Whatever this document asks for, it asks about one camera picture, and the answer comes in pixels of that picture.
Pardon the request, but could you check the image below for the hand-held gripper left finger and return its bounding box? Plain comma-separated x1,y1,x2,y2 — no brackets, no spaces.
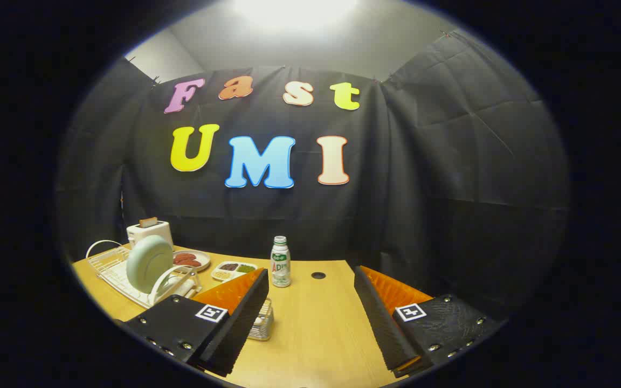
114,268,270,377

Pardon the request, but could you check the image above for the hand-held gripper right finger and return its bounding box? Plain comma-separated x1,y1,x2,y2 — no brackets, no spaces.
354,265,505,378

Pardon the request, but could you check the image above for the metal wire basket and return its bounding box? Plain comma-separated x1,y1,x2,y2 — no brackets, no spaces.
247,298,274,341

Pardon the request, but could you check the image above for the light green plate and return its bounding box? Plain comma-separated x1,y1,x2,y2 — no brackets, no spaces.
126,235,174,286

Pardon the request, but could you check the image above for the white wire dish rack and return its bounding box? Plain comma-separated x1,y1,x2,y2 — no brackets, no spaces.
85,240,203,309

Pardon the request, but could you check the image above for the white divided dish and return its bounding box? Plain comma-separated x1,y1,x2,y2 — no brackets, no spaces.
211,261,258,282

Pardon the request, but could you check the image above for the beige round plate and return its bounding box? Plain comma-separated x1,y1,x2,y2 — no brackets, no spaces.
172,250,211,272

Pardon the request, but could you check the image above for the white drink bottle green cap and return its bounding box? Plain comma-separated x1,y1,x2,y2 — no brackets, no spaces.
271,236,292,288

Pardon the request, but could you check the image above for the white toaster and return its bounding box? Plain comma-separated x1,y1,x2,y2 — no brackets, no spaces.
127,220,174,250

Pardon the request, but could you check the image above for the black backdrop cloth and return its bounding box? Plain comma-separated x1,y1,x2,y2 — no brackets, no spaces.
54,32,570,324

